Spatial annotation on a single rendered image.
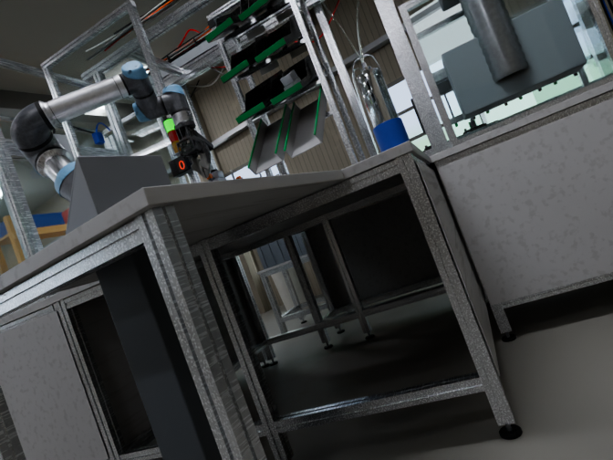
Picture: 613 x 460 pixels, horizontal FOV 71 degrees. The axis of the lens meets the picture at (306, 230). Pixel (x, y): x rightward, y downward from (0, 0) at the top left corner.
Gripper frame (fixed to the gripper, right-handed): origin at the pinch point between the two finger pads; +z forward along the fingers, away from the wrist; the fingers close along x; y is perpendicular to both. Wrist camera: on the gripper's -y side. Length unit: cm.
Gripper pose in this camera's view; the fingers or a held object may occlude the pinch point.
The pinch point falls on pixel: (206, 174)
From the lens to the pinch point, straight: 168.6
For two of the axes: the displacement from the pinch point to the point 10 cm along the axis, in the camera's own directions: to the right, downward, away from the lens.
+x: 8.7, -3.4, -3.5
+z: 3.5, 9.4, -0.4
